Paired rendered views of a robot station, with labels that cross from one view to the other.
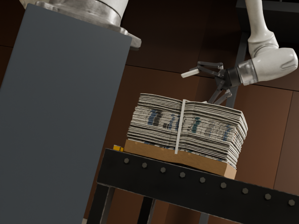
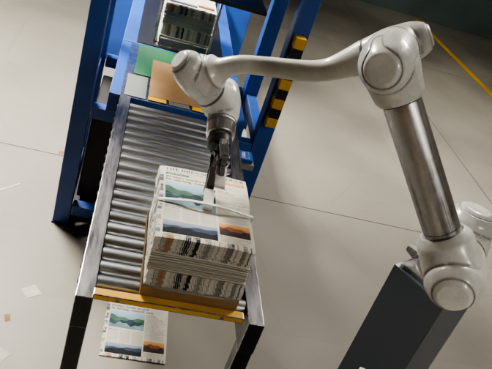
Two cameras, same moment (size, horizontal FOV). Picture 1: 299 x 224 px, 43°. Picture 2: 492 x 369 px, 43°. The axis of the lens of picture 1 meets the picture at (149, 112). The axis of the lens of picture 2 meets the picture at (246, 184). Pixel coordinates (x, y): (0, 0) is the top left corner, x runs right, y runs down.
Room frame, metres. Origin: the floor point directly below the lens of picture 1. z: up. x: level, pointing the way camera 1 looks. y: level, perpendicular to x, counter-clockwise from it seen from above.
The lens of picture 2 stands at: (2.28, 1.13, 2.02)
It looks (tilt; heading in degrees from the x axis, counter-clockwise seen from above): 30 degrees down; 234
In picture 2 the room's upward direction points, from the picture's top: 20 degrees clockwise
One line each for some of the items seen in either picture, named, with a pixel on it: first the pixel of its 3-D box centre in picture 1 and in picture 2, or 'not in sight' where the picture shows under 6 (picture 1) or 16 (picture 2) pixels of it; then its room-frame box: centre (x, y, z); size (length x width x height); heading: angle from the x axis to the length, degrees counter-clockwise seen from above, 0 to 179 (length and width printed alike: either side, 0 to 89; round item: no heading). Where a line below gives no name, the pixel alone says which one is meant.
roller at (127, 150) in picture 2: not in sight; (176, 163); (1.25, -0.79, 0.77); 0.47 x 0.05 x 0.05; 159
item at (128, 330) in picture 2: not in sight; (135, 327); (1.30, -0.64, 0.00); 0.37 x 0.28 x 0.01; 69
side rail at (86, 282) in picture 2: not in sight; (106, 184); (1.56, -0.70, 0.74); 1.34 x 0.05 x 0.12; 69
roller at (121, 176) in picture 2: not in sight; (175, 189); (1.32, -0.61, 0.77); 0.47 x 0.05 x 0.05; 159
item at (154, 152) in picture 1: (156, 154); (189, 281); (1.49, -0.07, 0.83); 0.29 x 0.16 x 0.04; 159
